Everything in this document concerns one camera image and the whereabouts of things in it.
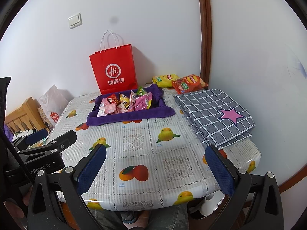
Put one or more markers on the person's camouflage trousers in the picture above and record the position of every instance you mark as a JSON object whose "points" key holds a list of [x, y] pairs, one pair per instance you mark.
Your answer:
{"points": [[163, 218]]}

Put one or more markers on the pink snack packet silver strip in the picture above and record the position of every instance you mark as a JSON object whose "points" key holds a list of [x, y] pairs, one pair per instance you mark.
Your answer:
{"points": [[105, 109]]}

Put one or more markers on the red chips bag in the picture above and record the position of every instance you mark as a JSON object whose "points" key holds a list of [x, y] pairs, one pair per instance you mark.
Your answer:
{"points": [[189, 83]]}

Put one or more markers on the green snack packet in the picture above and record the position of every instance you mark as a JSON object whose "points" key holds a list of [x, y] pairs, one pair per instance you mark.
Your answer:
{"points": [[141, 91]]}

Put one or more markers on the person's left hand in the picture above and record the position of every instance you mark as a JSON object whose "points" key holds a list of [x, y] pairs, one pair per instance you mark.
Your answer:
{"points": [[18, 213]]}

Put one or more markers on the brown door frame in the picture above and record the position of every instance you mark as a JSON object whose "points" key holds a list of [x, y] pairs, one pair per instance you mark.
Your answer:
{"points": [[205, 28]]}

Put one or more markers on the white plastic bag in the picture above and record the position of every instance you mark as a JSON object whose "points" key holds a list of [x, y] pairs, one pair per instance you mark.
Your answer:
{"points": [[55, 100]]}

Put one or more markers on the yellow triangular snack packet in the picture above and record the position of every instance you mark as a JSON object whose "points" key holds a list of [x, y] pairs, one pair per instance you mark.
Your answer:
{"points": [[124, 99]]}

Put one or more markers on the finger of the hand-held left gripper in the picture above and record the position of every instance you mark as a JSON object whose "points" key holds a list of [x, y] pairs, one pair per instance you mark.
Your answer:
{"points": [[37, 135], [63, 140]]}

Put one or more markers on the patterned paper bag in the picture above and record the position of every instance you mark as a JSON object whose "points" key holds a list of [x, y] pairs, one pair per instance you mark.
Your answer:
{"points": [[44, 118]]}

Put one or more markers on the white light switch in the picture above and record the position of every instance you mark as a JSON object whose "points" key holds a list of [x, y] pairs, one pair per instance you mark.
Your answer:
{"points": [[75, 21]]}

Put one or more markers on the red snack packet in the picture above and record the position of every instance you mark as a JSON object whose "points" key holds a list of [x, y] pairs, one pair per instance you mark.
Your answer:
{"points": [[112, 99]]}

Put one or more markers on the large pink snack packet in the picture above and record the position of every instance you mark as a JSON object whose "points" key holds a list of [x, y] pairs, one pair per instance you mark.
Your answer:
{"points": [[142, 101]]}

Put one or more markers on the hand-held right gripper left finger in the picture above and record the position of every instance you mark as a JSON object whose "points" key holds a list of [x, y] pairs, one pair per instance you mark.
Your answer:
{"points": [[92, 170]]}

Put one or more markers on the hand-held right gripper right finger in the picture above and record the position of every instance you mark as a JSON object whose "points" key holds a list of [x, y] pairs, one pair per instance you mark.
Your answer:
{"points": [[220, 170]]}

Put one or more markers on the purple towel tray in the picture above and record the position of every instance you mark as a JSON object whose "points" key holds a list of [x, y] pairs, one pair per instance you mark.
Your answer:
{"points": [[134, 116]]}

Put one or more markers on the white plastic object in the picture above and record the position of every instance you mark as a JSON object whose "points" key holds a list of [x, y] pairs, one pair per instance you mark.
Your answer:
{"points": [[212, 203]]}

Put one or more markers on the grey checked cloth pink star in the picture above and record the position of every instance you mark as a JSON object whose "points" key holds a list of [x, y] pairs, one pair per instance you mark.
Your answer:
{"points": [[211, 115]]}

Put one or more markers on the red paper bag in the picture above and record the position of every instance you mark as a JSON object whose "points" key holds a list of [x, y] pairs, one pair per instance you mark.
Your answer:
{"points": [[115, 64]]}

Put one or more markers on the wooden chair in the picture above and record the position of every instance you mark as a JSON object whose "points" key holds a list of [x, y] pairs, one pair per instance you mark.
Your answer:
{"points": [[24, 112]]}

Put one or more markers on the yellow chips bag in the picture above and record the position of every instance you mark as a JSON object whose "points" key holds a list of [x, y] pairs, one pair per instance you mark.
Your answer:
{"points": [[164, 81]]}

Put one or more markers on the fruit print tablecloth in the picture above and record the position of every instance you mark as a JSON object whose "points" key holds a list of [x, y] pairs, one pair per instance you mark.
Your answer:
{"points": [[148, 153]]}

